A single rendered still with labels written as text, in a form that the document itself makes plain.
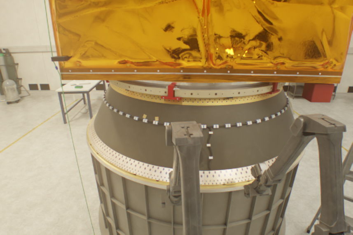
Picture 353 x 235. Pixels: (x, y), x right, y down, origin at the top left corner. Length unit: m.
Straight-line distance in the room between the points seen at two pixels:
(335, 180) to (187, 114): 0.88
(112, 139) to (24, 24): 7.36
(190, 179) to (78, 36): 1.16
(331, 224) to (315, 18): 1.11
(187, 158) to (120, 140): 1.05
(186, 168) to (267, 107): 1.14
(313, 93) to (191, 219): 1.32
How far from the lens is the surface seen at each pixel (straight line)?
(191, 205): 0.58
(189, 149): 0.53
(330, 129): 0.74
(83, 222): 2.85
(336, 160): 0.76
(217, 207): 1.53
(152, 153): 1.39
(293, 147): 0.87
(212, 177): 1.35
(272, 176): 1.01
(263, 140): 1.52
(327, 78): 1.66
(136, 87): 1.43
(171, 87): 1.28
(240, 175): 1.41
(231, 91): 1.33
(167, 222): 1.65
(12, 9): 8.88
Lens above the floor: 2.07
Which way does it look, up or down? 20 degrees down
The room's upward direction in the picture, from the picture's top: straight up
